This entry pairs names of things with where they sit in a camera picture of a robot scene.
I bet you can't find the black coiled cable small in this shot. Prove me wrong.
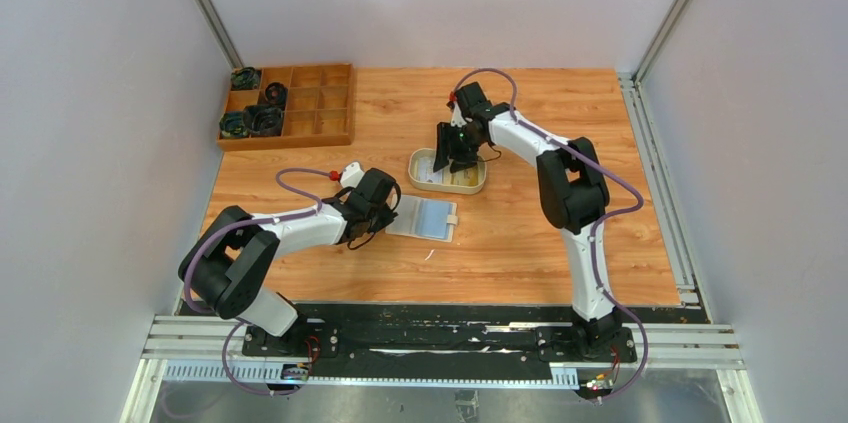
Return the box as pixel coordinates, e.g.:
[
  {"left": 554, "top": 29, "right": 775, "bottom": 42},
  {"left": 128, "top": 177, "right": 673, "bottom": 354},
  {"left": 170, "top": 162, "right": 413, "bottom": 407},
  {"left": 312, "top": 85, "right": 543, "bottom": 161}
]
[{"left": 263, "top": 82, "right": 288, "bottom": 109}]

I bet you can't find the yellow card in tray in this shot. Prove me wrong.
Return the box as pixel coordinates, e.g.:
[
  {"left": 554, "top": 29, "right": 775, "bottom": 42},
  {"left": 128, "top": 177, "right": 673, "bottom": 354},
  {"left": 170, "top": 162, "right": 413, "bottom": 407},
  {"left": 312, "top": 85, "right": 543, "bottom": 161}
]
[{"left": 448, "top": 168, "right": 479, "bottom": 187}]

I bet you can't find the aluminium rail frame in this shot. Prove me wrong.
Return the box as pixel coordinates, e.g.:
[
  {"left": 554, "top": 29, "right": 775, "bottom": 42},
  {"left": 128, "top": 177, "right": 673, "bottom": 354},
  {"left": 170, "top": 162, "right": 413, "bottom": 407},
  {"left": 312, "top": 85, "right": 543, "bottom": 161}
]
[{"left": 122, "top": 316, "right": 762, "bottom": 422}]

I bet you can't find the black coiled cable large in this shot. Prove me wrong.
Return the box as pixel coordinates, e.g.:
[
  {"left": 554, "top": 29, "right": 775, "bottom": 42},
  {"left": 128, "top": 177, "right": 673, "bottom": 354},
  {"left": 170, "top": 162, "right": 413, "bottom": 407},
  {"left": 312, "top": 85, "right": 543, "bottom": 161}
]
[{"left": 242, "top": 105, "right": 284, "bottom": 137}]

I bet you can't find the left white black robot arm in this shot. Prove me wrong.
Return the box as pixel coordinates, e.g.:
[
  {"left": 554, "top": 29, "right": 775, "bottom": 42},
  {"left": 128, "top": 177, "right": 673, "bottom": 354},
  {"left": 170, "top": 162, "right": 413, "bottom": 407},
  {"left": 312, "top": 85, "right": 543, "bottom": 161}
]
[{"left": 178, "top": 163, "right": 402, "bottom": 356}]

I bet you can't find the black coiled cable top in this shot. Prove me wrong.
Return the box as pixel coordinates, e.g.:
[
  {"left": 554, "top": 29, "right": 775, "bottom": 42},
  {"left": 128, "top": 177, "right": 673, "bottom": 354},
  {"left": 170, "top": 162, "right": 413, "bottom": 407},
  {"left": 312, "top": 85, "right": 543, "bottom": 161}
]
[{"left": 230, "top": 66, "right": 262, "bottom": 92}]

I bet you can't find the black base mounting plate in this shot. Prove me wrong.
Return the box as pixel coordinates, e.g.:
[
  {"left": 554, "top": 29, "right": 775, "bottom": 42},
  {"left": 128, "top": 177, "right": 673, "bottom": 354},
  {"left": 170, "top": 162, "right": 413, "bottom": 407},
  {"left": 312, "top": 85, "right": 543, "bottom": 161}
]
[{"left": 178, "top": 300, "right": 710, "bottom": 382}]

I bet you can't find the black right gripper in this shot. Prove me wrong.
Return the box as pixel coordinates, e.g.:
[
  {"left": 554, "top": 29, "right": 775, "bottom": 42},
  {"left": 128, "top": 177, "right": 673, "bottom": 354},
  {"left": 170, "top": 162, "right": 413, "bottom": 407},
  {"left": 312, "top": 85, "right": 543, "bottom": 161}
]
[{"left": 433, "top": 121, "right": 485, "bottom": 174}]

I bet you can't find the wooden compartment tray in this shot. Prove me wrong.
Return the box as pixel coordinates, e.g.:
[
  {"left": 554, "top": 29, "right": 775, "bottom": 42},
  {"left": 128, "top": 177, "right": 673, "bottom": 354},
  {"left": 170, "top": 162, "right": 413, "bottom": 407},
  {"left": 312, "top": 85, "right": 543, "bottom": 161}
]
[{"left": 216, "top": 63, "right": 355, "bottom": 152}]

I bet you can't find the white card in tray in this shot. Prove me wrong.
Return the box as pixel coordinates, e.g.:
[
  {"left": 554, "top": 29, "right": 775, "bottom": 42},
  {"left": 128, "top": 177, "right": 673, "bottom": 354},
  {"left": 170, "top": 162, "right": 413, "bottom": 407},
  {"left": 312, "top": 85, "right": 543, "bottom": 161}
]
[{"left": 415, "top": 158, "right": 440, "bottom": 183}]

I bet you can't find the beige plastic tray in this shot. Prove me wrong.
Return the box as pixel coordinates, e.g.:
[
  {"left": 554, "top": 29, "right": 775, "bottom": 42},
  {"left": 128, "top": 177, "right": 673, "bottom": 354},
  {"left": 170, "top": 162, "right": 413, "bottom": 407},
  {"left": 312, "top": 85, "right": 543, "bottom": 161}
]
[{"left": 407, "top": 148, "right": 487, "bottom": 195}]

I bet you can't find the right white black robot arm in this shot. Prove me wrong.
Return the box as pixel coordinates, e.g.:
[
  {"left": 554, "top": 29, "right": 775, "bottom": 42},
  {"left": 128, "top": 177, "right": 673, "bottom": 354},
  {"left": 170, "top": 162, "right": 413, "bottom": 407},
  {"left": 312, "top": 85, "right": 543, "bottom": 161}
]
[{"left": 432, "top": 82, "right": 622, "bottom": 361}]

